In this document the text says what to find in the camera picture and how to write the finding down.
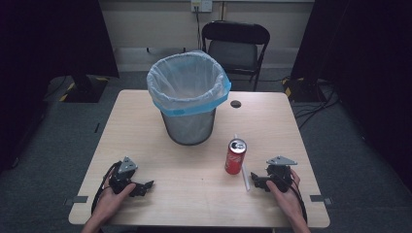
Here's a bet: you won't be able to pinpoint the left hand-held gripper cable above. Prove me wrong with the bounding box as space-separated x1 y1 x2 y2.
90 161 121 216

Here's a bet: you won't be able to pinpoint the black stand base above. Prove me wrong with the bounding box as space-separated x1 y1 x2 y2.
281 76 326 104
58 74 110 104

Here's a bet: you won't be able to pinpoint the white wall socket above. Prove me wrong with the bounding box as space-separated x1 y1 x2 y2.
190 0 214 14

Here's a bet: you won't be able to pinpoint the right hand-held gripper cable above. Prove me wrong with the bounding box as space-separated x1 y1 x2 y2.
275 176 308 224

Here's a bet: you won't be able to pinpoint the black floor cables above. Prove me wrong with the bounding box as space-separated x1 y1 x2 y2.
292 82 342 130

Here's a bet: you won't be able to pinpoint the translucent blue plastic bin liner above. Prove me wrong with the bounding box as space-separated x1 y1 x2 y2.
146 50 232 117

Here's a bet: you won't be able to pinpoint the red soda can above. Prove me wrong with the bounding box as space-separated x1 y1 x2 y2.
224 138 248 176

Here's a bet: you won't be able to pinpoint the person's left hand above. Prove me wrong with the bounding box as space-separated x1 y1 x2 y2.
92 167 137 225

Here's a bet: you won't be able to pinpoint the person's right hand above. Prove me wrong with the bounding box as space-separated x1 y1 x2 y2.
265 169 304 221

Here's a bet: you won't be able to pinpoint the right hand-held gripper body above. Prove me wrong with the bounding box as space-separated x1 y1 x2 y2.
257 155 298 194

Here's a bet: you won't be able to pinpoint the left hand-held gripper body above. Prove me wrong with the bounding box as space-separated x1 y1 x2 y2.
108 156 139 195

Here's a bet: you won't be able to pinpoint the metal mesh waste bin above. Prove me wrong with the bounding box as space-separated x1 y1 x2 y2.
159 108 217 147

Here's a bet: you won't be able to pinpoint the white drinking straw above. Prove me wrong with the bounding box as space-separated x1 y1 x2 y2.
233 133 252 192

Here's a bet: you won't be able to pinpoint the grey tape strip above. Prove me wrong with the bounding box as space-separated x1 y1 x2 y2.
63 195 89 207
309 194 333 206

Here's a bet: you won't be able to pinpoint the dark curtain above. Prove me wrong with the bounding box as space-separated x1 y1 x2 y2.
290 0 412 192
0 0 120 174

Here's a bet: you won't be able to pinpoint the hand-held gripper cable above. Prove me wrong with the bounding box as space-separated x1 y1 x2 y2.
90 161 121 216
275 176 308 224

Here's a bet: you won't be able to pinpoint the black folding chair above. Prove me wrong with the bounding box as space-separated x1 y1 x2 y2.
200 19 271 92

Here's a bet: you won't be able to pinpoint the black wall socket cable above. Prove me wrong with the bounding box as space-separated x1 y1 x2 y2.
193 5 204 51

